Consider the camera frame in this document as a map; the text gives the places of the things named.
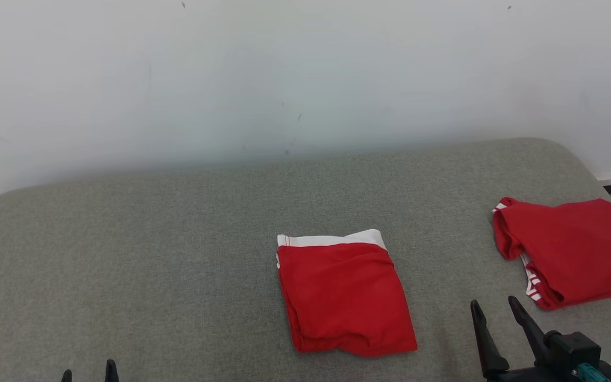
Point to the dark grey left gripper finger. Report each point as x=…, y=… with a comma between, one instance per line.
x=67, y=376
x=112, y=372

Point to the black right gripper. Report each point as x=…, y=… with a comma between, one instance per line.
x=523, y=376

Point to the red sleeveless jersey white trim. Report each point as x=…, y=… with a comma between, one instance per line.
x=570, y=244

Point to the red shorts white side stripe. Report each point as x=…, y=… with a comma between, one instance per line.
x=342, y=297

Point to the grey fabric sofa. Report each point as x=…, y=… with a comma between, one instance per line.
x=151, y=265

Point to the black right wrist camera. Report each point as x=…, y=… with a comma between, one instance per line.
x=573, y=350

